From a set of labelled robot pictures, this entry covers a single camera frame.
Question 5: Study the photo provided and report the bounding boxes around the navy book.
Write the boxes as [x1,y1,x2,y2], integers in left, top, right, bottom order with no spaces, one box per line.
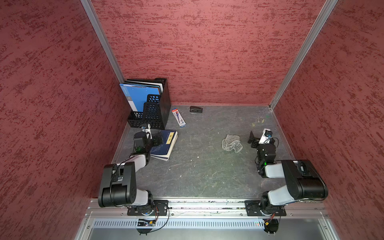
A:
[150,130,178,161]

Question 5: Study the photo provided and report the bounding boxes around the grey striped wiping cloth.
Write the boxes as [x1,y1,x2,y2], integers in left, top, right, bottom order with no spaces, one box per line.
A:
[222,135,243,154]

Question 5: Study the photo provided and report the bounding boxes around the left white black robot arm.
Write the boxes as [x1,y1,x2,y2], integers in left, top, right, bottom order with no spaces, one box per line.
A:
[98,130,163,216]

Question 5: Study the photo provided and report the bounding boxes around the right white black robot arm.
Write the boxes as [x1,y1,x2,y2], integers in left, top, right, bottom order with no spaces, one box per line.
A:
[245,129,329,219]

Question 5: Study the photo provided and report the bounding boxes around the black mesh file organizer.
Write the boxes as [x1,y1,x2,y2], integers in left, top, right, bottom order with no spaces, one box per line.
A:
[124,78,171,130]

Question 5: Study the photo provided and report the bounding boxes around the pencil box white blue red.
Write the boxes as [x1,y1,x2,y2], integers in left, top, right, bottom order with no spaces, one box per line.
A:
[172,109,187,128]

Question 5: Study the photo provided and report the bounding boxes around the blue folder in organizer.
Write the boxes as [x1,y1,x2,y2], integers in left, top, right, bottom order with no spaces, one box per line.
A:
[120,84,162,112]

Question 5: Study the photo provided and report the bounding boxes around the dark folders in organizer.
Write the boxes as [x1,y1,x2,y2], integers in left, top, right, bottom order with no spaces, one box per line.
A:
[124,79,165,94]

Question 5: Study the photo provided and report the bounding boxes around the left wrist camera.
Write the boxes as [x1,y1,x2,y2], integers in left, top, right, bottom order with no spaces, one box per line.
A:
[141,124,152,134]

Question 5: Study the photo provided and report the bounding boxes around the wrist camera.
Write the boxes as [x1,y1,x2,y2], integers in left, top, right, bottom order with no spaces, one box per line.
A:
[141,124,152,134]
[259,129,275,145]

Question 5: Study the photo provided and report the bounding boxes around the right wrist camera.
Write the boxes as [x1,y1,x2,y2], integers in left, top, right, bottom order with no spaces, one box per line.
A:
[259,129,275,145]

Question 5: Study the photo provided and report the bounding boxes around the aluminium mounting rail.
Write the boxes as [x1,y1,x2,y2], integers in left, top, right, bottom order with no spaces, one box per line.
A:
[85,197,330,220]

